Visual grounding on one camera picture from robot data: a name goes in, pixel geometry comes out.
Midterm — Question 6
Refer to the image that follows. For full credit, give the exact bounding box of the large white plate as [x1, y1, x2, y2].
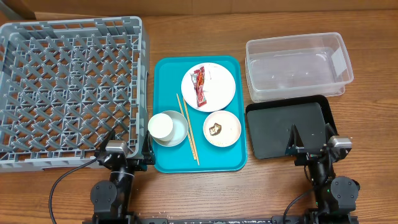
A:
[181, 62, 236, 113]

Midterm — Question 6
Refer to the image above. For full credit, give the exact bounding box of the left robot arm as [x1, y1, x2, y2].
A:
[90, 130, 155, 224]

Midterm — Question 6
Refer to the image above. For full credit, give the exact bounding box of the grey dish rack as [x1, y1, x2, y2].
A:
[1, 16, 150, 172]

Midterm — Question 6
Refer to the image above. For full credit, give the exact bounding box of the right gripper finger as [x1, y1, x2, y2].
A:
[285, 124, 304, 155]
[325, 123, 338, 145]

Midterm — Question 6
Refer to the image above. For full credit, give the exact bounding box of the black tray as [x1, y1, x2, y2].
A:
[246, 95, 336, 159]

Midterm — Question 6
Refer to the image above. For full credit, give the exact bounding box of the wooden chopstick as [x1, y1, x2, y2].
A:
[176, 93, 197, 161]
[183, 97, 200, 166]

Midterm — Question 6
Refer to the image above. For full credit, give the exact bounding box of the brown food scrap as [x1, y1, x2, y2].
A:
[209, 123, 222, 136]

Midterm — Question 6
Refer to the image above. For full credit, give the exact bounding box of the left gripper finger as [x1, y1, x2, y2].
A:
[141, 130, 155, 165]
[98, 129, 116, 151]

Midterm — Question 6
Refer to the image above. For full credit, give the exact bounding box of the white cup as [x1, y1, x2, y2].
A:
[148, 113, 174, 141]

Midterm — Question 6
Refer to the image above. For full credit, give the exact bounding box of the right wooden chopstick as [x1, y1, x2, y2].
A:
[183, 97, 200, 166]

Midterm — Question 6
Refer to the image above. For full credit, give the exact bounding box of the small white bowl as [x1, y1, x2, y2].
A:
[203, 110, 242, 147]

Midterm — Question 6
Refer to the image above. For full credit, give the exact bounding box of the red snack wrapper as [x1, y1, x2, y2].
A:
[192, 67, 206, 107]

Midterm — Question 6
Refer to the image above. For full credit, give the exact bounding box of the clear plastic bin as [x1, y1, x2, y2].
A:
[245, 32, 354, 102]

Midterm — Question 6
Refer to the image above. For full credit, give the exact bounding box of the left wooden chopstick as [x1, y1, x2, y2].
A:
[176, 93, 197, 161]

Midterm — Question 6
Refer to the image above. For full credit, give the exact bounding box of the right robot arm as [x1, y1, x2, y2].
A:
[282, 123, 360, 223]

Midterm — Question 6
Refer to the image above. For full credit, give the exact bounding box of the teal plastic tray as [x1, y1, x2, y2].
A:
[152, 55, 248, 174]

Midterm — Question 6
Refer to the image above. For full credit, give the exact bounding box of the grey bowl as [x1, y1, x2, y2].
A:
[153, 110, 187, 147]

